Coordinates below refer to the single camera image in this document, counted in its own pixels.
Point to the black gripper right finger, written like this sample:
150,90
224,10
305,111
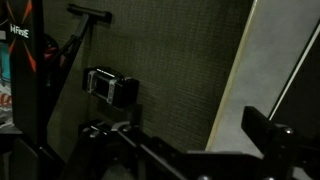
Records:
283,150

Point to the white teal red printed bag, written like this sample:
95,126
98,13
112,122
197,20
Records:
5,100

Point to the black box device silver bands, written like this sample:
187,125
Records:
113,87

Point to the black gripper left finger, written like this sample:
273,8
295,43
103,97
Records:
100,150

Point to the grey top coffee table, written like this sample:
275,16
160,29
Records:
266,66

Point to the black metal bar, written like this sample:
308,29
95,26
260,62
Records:
90,12

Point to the black panel orange white print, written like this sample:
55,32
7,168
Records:
25,83

